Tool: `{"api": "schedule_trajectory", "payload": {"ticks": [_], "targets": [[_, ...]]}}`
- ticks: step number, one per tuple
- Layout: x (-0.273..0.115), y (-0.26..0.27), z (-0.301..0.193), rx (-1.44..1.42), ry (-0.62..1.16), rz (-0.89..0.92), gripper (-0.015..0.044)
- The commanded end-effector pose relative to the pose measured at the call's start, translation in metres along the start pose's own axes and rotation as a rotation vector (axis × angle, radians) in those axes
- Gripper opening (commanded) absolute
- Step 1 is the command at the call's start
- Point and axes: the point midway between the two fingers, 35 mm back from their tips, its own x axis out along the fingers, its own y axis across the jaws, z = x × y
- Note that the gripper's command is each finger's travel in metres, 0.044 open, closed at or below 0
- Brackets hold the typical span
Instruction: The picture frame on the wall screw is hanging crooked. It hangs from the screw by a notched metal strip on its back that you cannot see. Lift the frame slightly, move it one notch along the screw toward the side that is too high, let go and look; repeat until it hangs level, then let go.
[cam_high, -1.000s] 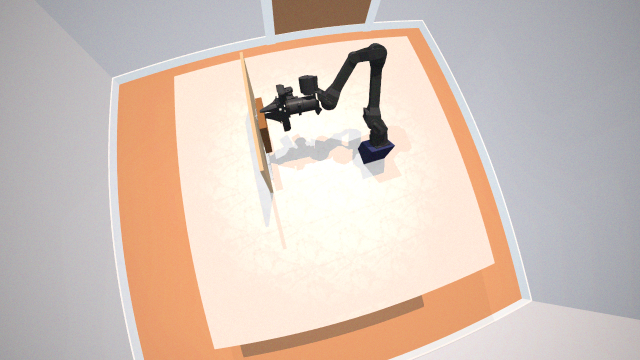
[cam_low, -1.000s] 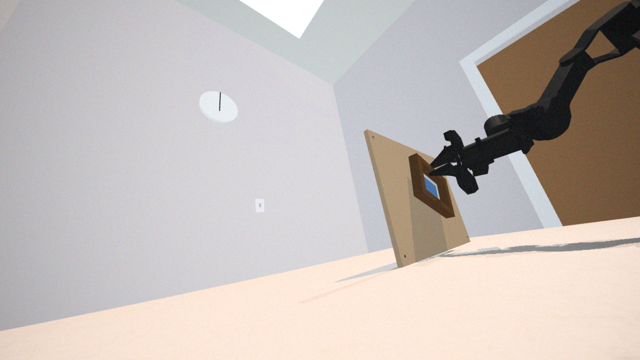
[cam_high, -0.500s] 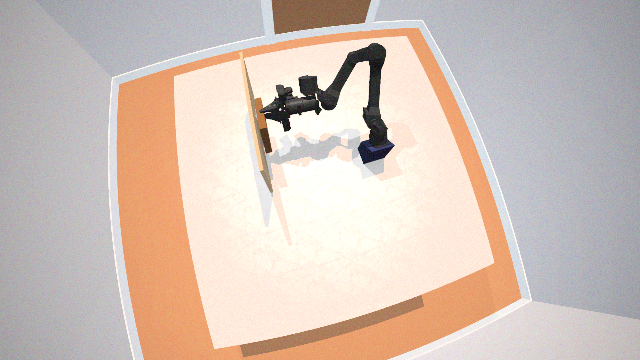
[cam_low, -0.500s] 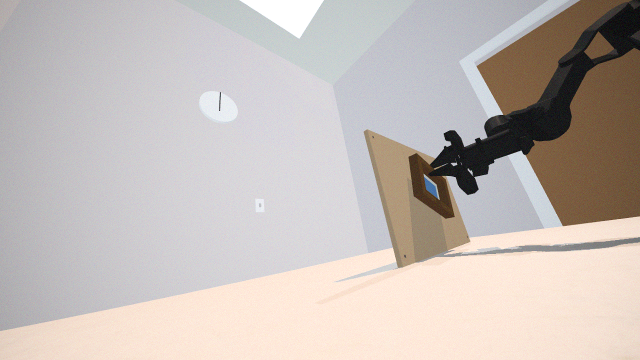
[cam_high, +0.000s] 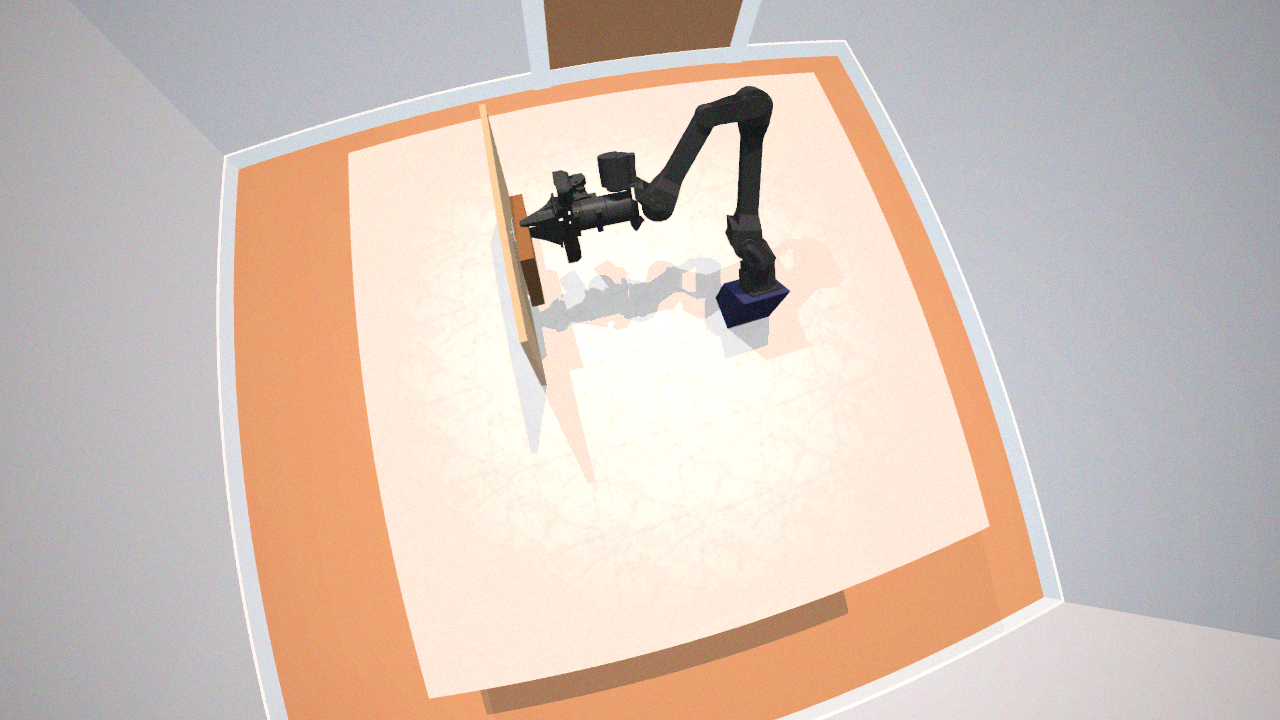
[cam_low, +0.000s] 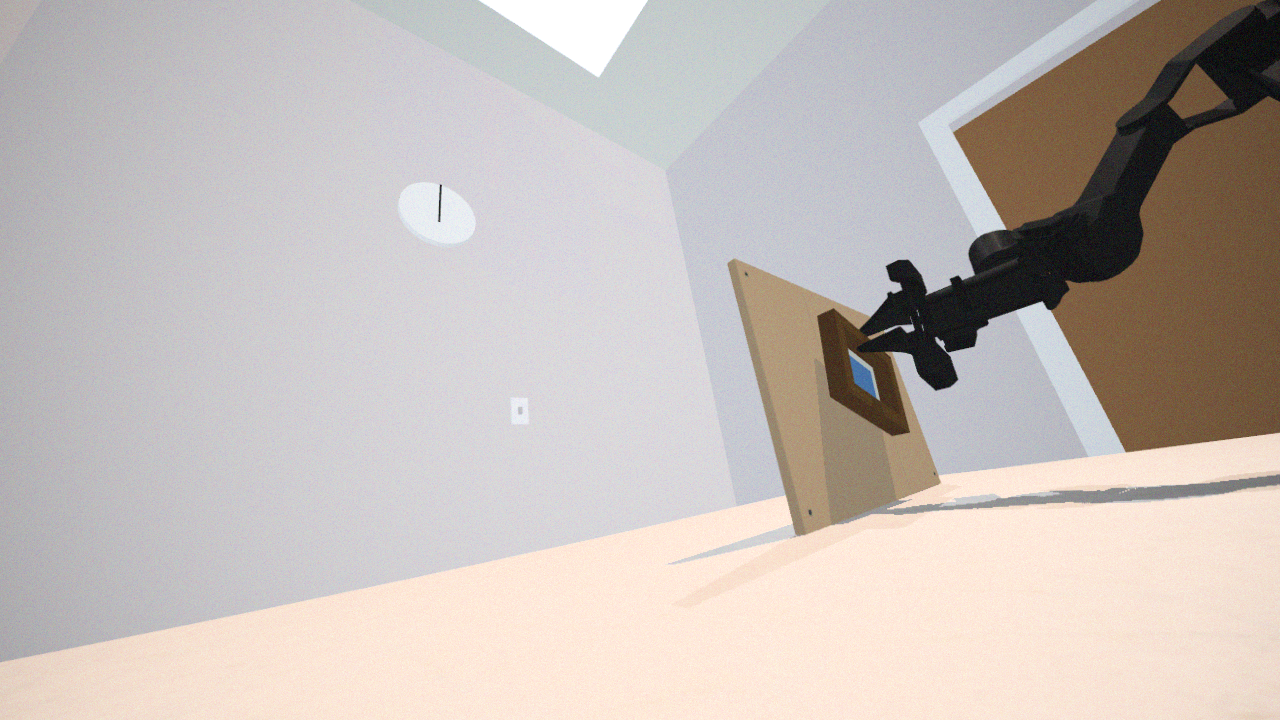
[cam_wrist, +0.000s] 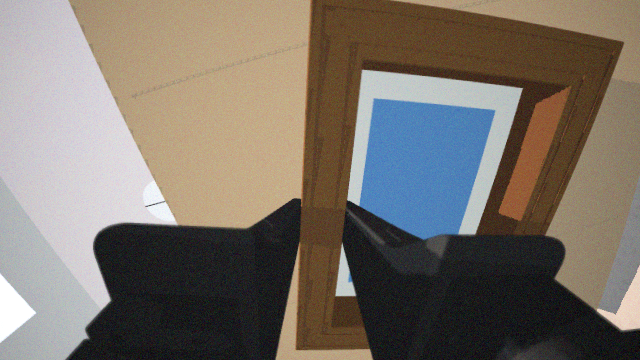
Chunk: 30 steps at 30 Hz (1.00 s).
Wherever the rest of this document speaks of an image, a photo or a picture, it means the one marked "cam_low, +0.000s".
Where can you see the tan wooden board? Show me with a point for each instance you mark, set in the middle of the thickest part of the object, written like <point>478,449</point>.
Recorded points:
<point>833,463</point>

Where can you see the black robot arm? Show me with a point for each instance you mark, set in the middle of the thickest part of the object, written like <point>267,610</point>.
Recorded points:
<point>1101,234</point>

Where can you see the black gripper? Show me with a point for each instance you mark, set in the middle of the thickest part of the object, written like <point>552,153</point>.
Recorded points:
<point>948,309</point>

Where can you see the brown wooden picture frame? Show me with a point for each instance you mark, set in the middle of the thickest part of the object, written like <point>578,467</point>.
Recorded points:
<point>864,382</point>

